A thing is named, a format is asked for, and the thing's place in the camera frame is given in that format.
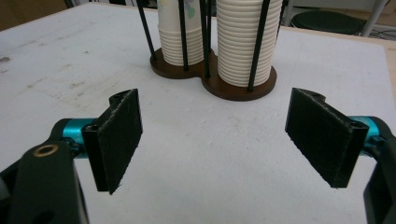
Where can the stack of plain paper cups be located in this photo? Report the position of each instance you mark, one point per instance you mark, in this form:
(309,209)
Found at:
(238,43)

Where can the black chair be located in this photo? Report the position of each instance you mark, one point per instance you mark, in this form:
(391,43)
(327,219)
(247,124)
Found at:
(327,21)

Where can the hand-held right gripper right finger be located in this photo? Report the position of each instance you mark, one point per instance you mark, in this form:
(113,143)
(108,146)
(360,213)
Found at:
(323,137)

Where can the stack of printed paper cups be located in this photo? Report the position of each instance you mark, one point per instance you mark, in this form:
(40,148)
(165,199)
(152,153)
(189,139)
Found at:
(180,34)

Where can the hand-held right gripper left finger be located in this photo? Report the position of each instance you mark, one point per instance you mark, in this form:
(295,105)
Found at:
(115,140)

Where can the wooden cup holder rack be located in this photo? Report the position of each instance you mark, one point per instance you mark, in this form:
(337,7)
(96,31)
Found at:
(214,81)

